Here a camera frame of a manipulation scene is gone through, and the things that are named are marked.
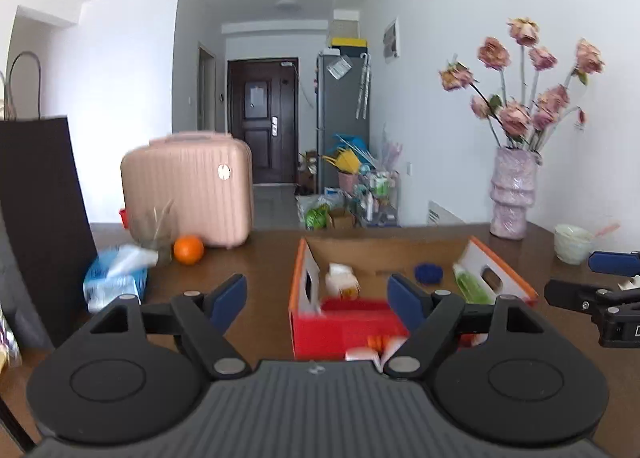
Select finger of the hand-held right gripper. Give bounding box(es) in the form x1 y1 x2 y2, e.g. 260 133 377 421
588 251 640 275
543 279 623 312

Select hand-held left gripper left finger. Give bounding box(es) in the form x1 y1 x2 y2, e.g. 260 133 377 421
75 274 252 381

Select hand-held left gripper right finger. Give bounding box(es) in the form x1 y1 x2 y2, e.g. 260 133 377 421
382 274 556 381

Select blue round lid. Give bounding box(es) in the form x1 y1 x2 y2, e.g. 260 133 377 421
414 262 444 285

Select white yellow tape measure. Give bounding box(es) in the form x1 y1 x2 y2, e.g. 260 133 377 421
324 262 362 300

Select green spray bottle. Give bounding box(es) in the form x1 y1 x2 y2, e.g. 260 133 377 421
452 262 494 305

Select red cardboard box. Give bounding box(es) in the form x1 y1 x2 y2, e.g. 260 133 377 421
288 236 539 362

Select white ceramic bowl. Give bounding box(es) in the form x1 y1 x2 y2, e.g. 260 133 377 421
553 223 596 267

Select orange fruit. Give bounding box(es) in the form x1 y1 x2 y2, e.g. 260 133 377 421
173 235 205 266

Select clear glass cup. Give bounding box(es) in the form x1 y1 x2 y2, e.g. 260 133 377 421
130 205 174 267

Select small brown cardboard box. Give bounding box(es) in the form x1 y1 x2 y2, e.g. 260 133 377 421
327 207 357 230

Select pink ribbed vase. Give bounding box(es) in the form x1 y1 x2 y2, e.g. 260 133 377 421
489 146 542 241

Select blue tissue pack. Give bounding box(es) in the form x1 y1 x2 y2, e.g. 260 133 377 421
83 244 160 313

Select pink suitcase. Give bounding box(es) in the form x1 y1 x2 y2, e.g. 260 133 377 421
120 132 255 250

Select green plastic bag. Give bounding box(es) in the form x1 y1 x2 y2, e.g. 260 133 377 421
304 202 331 231

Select dried lavender bunch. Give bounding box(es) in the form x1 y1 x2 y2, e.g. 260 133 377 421
377 127 404 174

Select blue and yellow bags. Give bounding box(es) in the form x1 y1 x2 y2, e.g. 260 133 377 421
322 134 374 174

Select dried pink roses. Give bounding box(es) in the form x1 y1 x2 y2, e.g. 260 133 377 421
438 17 606 154

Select dark brown door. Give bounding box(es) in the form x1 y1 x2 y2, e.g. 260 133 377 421
227 57 300 187

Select grey refrigerator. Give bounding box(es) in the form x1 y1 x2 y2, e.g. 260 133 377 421
316 51 371 194

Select black paper bag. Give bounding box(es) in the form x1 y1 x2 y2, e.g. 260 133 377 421
0 51 99 350

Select hanging folded umbrella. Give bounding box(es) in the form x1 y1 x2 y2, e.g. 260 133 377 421
355 52 374 120

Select paper note on refrigerator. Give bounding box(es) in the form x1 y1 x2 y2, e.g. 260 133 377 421
325 57 352 80

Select white box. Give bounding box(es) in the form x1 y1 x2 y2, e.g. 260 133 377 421
327 10 361 39

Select wire storage rack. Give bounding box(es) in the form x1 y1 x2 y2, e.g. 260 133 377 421
352 170 401 229

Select white wall panel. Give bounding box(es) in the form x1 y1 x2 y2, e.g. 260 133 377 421
383 18 401 60

